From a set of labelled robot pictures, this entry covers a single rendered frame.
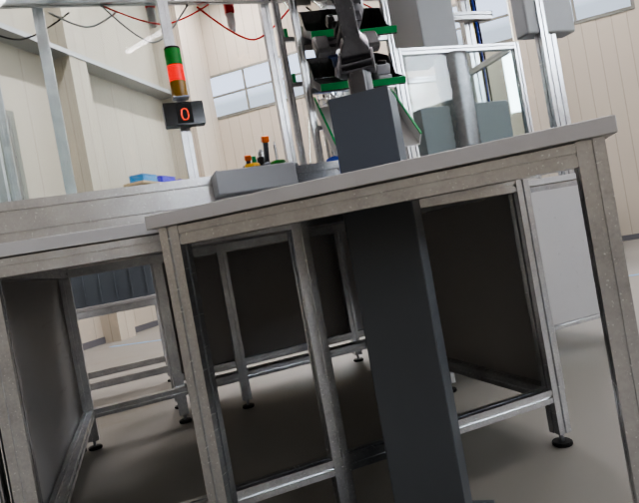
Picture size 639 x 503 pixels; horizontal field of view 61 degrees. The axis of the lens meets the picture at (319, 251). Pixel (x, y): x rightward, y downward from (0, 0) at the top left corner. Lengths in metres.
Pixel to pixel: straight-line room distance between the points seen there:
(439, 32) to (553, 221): 1.06
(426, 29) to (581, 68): 6.53
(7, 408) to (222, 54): 9.29
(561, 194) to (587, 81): 6.42
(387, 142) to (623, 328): 0.60
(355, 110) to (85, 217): 0.69
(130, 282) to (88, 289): 0.23
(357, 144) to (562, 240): 1.73
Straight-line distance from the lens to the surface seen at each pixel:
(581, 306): 2.89
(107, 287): 3.43
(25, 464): 1.41
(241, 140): 9.86
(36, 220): 1.42
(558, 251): 2.80
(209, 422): 1.22
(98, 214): 1.41
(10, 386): 1.37
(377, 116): 1.25
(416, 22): 2.85
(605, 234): 1.03
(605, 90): 9.21
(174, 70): 1.79
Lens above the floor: 0.74
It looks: 1 degrees down
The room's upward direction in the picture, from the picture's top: 10 degrees counter-clockwise
